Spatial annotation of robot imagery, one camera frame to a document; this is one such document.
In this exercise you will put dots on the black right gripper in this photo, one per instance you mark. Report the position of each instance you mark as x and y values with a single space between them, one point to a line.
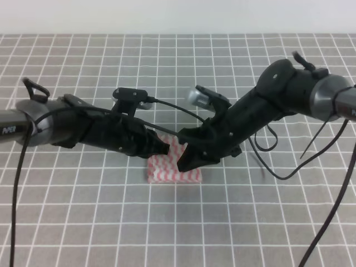
243 119

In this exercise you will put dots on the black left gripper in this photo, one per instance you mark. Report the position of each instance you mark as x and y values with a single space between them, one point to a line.
121 135

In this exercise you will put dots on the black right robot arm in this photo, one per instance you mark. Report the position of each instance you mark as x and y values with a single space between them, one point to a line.
281 90

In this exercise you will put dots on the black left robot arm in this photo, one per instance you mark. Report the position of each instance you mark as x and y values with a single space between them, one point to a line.
69 120

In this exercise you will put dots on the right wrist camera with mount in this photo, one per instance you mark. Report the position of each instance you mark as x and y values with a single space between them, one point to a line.
209 100

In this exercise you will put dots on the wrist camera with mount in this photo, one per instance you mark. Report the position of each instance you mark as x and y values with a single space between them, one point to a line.
209 100
128 100

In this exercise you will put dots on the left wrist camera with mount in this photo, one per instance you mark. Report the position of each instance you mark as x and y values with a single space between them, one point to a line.
128 100

